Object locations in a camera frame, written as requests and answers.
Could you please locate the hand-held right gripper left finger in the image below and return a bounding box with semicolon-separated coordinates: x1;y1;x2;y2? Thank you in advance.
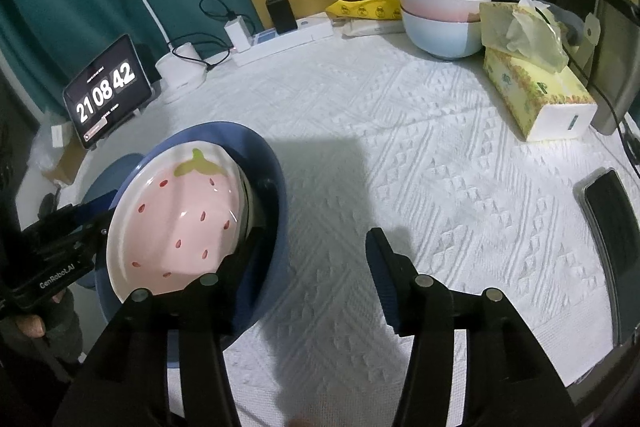
52;179;281;427

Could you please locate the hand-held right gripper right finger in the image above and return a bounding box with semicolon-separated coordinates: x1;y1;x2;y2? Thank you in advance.
365;228;583;427

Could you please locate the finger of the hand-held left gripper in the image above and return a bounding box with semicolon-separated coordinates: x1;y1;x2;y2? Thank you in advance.
30;189;120;233
35;214;112;253

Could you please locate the blue plate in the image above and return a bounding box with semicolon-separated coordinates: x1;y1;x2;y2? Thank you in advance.
80;153;183;370

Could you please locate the pink strawberry bowl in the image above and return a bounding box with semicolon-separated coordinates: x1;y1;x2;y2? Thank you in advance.
106;139;251;305

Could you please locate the large blue bowl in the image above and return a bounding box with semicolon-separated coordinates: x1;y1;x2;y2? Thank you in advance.
95;121;288;355

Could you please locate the person's left hand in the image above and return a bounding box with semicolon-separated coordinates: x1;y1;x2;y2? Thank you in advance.
12;292;83;358

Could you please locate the cardboard box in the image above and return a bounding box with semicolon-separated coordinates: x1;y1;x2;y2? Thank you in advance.
42;139;91;185

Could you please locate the clear plastic bag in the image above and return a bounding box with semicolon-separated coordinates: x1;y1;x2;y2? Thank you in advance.
30;122;66;172

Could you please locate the small white box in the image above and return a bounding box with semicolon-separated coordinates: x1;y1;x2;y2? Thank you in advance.
50;124;73;148

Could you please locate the tablet with clock display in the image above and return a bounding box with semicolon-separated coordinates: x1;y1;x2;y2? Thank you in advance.
62;34;154;151

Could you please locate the wide teal curtain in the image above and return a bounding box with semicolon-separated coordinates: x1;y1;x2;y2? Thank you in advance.
0;0;261;118

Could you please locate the white charger plug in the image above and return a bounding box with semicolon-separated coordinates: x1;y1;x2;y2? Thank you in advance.
223;18;251;54

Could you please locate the yellow tissue box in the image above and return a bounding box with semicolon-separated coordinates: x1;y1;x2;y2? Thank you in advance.
480;0;598;142

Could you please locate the black smartphone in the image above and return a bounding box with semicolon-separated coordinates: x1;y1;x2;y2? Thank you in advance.
572;167;640;280

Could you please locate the light blue steel-lined bowl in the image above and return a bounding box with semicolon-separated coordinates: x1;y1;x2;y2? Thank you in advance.
401;9;486;61

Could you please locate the white power strip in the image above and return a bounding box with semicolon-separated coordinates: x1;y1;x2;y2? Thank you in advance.
234;18;334;68

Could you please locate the white wipes pack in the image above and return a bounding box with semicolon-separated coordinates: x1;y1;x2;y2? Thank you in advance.
342;17;407;38

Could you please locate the black power adapter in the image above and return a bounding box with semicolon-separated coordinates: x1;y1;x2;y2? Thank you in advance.
265;0;298;35

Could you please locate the yellow wipes pack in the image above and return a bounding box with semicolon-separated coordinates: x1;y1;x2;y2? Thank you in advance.
326;0;405;20

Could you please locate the stainless steel tumbler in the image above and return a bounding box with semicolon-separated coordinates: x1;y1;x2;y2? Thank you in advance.
575;0;640;135

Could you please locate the black lamp cable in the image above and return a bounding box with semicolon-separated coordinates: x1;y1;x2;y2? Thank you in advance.
171;36;238;71

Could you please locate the black charger cable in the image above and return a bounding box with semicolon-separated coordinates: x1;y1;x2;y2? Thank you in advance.
199;0;238;26

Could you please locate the black phone cable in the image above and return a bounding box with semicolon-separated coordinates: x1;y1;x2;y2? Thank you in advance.
530;4;640;180

